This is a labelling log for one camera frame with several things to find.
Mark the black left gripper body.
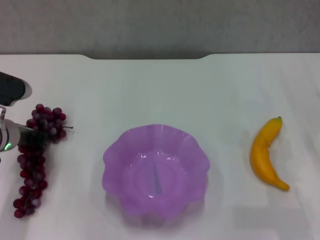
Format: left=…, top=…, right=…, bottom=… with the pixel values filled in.
left=17, top=124, right=48, bottom=146

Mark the dark red grape bunch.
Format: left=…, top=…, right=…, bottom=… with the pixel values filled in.
left=13, top=103, right=74, bottom=220

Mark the yellow toy banana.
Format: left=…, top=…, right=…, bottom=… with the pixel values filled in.
left=249, top=116, right=290, bottom=192

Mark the purple plastic wavy bowl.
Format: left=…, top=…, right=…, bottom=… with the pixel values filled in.
left=101, top=123, right=211, bottom=222

